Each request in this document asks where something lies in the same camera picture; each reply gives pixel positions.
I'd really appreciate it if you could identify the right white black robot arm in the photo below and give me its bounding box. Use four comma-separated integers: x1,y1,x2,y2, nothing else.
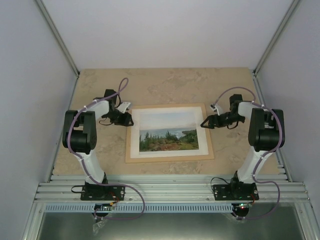
200,94,285,200

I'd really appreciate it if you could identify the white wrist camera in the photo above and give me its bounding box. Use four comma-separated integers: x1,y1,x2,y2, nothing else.
117,102,132,114
210,103,224,116

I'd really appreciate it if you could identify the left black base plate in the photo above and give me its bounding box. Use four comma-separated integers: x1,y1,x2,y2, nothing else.
80,184,126,202

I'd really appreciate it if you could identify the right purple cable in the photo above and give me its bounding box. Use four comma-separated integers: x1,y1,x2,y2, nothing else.
213,86,286,221

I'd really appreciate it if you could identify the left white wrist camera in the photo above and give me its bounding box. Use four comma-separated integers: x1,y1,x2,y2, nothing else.
117,102,132,114

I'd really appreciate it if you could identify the control board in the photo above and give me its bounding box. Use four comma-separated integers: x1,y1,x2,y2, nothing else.
93,202,117,212
234,202,253,210

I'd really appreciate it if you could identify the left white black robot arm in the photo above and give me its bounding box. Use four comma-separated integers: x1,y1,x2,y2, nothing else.
62,89,134,200

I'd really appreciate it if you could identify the white mat board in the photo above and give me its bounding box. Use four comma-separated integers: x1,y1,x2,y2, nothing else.
129,105,210,159

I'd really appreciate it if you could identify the left control board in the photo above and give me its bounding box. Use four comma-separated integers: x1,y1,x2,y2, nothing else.
93,202,117,212

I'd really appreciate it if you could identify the aluminium corner post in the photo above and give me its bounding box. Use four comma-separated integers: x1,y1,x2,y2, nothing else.
34,0,80,78
252,0,302,77

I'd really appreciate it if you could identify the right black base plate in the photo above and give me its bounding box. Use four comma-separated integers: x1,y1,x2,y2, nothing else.
211,184,260,201

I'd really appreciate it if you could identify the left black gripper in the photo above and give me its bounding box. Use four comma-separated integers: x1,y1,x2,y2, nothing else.
104,109,132,127

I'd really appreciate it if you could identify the landscape photo print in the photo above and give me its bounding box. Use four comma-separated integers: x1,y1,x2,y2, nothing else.
139,111,199,153

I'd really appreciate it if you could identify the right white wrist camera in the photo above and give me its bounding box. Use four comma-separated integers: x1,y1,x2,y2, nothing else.
210,103,224,116

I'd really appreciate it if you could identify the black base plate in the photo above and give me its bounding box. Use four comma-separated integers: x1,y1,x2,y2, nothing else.
211,184,260,201
80,184,126,202

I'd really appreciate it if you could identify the grey slotted cable duct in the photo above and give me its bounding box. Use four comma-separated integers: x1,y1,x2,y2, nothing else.
44,203,237,213

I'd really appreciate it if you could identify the right aluminium corner post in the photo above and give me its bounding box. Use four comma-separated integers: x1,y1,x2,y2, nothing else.
252,0,302,77

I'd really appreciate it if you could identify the aluminium rail bed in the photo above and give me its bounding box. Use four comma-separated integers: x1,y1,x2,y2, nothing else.
34,174,310,203

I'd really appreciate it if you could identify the left aluminium corner post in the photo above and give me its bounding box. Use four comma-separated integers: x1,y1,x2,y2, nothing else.
34,0,80,78

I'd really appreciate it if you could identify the right control board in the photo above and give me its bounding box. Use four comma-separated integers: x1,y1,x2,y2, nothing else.
234,202,253,210

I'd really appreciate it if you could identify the right side aluminium rail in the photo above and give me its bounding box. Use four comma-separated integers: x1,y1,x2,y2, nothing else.
252,73,294,183

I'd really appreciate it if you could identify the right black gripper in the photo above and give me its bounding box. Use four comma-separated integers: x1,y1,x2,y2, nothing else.
201,112,245,130

